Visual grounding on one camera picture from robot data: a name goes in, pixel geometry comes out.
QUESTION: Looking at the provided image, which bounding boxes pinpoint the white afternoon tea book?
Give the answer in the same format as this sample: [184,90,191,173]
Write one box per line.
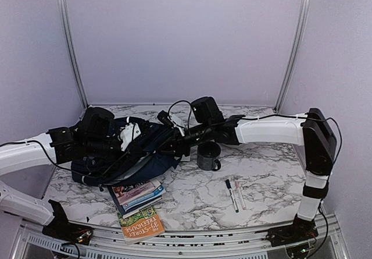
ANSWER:
[180,148,191,162]

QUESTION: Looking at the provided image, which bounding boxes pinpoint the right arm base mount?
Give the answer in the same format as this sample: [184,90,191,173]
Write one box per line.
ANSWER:
[264,214,319,247]

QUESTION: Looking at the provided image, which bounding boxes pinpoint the aluminium frame post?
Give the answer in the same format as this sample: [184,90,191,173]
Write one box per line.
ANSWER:
[273,0,311,112]
[58,0,88,109]

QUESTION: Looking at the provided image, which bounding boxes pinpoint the front aluminium rail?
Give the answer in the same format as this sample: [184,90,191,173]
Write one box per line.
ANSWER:
[10,215,349,258]

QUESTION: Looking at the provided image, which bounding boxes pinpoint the pink illustrated thin book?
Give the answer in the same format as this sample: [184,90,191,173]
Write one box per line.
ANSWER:
[112,180,160,201]

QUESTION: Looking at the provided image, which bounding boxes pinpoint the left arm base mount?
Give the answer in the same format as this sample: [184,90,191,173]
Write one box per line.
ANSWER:
[42,200,93,246]

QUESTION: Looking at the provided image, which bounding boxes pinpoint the penguin young readers book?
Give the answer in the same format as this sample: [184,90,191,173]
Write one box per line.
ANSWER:
[108,179,165,215]

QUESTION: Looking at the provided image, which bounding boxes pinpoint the blue cap marker pen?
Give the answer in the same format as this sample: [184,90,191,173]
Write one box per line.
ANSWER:
[225,179,239,213]

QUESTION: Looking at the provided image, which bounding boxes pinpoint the navy blue student backpack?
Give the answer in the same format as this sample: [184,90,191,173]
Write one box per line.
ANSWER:
[71,116,180,187]

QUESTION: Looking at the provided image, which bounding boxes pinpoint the right aluminium frame post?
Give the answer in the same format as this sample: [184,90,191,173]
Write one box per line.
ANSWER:
[273,0,311,112]

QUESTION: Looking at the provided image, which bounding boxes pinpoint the left aluminium frame post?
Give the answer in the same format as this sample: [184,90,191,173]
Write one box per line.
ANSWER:
[58,0,88,109]

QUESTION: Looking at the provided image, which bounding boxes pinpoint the pink cap marker pen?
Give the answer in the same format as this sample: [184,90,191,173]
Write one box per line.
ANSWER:
[234,181,246,210]

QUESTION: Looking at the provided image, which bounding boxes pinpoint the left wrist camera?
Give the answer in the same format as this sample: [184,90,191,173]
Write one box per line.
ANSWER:
[119,121,151,152]

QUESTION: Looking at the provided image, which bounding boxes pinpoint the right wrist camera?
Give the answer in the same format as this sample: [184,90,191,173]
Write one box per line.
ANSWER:
[157,110,186,136]

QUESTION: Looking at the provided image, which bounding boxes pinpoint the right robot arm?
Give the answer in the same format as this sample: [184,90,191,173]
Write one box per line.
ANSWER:
[165,97,343,240]

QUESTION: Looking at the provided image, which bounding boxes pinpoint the orange treehouse book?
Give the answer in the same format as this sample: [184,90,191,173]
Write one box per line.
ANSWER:
[116,205,165,245]

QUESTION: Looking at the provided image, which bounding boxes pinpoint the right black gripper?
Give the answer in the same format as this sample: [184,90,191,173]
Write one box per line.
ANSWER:
[156,121,213,157]

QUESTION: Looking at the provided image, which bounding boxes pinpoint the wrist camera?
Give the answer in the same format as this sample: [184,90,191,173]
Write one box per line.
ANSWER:
[157,110,186,136]
[119,121,151,152]

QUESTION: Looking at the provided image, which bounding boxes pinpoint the dark grey metal mug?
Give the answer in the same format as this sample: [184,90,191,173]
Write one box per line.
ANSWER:
[197,141,221,171]

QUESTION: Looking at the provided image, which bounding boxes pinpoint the dark blue hardcover notebook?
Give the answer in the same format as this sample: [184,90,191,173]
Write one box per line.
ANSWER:
[108,185,166,217]

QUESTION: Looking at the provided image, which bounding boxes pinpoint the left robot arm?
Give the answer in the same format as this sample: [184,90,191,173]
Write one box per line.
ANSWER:
[1,107,150,239]

